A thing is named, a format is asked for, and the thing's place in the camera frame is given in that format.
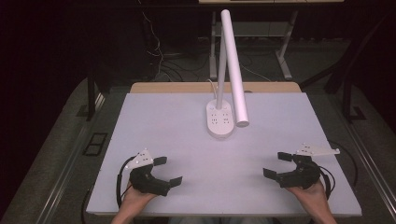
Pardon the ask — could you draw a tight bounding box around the black floor frame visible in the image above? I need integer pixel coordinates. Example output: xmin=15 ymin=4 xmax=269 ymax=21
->
xmin=82 ymin=132 xmax=108 ymax=157

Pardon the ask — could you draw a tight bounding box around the metal floor rail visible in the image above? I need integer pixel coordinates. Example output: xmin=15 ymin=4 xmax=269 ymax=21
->
xmin=337 ymin=111 xmax=396 ymax=216
xmin=34 ymin=92 xmax=106 ymax=224

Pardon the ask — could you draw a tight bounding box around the black metal stand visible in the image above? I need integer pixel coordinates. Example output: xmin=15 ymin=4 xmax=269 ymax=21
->
xmin=300 ymin=12 xmax=396 ymax=123
xmin=76 ymin=71 xmax=108 ymax=122

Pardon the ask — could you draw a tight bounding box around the white desk lamp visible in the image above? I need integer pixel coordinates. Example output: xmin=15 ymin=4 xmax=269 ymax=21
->
xmin=205 ymin=8 xmax=250 ymax=140

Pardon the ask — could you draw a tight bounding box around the person's left hand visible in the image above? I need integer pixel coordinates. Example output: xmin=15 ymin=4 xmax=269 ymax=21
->
xmin=120 ymin=182 xmax=159 ymax=217

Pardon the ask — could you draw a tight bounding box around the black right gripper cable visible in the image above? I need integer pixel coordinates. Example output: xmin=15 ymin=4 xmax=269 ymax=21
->
xmin=318 ymin=165 xmax=337 ymax=201

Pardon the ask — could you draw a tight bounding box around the thin black cable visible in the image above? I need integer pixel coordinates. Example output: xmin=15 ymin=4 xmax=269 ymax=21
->
xmin=329 ymin=140 xmax=360 ymax=189

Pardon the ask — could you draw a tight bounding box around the white lamp cable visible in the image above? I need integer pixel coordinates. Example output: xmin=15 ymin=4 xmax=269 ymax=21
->
xmin=206 ymin=78 xmax=218 ymax=96

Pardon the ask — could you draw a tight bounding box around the person's right hand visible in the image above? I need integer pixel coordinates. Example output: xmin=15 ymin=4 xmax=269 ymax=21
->
xmin=285 ymin=180 xmax=332 ymax=217

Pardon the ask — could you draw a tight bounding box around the white table mat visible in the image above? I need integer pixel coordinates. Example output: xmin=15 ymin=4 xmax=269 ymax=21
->
xmin=86 ymin=91 xmax=363 ymax=218

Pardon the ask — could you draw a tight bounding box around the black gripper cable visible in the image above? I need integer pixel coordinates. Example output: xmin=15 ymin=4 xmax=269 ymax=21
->
xmin=115 ymin=155 xmax=138 ymax=209
xmin=318 ymin=165 xmax=337 ymax=201

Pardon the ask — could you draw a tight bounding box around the bundle of floor cables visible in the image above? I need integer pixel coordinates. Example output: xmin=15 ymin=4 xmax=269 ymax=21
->
xmin=136 ymin=0 xmax=213 ymax=82

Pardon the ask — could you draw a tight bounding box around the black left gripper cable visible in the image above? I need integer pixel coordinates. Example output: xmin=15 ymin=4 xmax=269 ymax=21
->
xmin=115 ymin=155 xmax=138 ymax=209

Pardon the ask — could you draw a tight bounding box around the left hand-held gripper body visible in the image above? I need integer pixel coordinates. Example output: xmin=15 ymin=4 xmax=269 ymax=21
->
xmin=124 ymin=148 xmax=172 ymax=198

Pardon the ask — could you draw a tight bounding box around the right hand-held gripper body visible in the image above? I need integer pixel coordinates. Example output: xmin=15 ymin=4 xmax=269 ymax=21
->
xmin=276 ymin=143 xmax=341 ymax=190

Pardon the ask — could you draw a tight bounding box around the white metal desk frame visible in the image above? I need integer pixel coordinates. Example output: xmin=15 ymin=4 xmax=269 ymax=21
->
xmin=198 ymin=0 xmax=346 ymax=81

